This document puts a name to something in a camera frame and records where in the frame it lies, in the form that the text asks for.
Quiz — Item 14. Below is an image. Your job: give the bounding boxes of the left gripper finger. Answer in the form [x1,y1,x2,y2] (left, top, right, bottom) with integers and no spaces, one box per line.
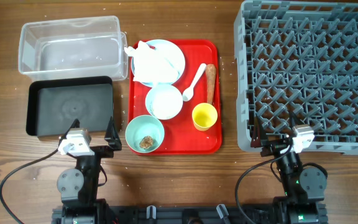
[63,119,80,137]
[104,116,120,147]

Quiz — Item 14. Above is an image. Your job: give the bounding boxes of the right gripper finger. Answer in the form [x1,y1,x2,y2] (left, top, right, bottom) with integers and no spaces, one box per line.
[288,111,300,128]
[250,117,268,148]

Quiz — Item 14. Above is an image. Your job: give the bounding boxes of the mint green bowl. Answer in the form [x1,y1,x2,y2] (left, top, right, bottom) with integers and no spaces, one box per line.
[125,115,165,154]

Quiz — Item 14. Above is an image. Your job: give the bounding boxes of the brown food scrap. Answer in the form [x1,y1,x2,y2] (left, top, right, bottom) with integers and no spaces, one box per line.
[139,136,154,149]

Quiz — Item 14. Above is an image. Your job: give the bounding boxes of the yellow plastic cup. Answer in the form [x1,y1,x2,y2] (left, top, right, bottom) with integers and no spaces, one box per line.
[191,103,218,131]

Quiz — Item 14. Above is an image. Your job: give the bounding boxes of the light blue bowl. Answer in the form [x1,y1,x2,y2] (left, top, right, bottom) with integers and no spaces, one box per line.
[145,84,183,120]

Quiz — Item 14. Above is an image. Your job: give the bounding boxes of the white napkin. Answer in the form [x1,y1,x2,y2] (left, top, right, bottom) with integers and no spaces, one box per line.
[124,41,179,85]

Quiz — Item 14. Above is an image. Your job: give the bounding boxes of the white plastic spoon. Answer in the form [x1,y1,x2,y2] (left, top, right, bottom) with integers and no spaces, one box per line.
[182,63,206,101]

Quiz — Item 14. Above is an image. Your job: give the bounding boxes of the orange carrot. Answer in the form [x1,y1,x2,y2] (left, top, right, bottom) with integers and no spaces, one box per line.
[205,64,217,105]

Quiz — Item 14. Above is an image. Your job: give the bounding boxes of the light blue plate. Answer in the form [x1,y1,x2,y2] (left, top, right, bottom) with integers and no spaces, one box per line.
[131,39,186,87]

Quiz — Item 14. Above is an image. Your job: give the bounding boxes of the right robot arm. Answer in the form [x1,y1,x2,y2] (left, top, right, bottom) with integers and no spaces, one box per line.
[247,112,328,224]

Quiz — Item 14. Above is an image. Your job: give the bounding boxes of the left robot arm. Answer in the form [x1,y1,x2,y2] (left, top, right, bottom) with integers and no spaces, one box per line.
[52,118,122,224]

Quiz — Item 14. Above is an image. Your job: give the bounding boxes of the grey dishwasher rack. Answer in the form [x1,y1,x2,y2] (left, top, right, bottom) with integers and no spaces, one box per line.
[234,1,358,155]

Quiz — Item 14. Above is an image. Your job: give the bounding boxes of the black plastic tray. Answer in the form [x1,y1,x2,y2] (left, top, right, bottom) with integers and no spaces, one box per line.
[25,77,114,137]

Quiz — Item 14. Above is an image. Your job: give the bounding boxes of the clear plastic bin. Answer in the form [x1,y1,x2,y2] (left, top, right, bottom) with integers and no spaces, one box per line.
[18,16,129,82]

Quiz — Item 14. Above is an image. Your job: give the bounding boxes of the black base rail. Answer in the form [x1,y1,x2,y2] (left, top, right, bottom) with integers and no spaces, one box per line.
[51,203,328,224]

